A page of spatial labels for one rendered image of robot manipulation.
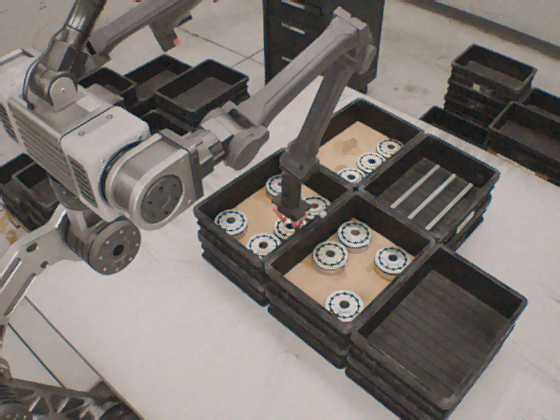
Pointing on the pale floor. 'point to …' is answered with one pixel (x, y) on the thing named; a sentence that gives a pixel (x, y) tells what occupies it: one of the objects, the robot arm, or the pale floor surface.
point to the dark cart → (281, 26)
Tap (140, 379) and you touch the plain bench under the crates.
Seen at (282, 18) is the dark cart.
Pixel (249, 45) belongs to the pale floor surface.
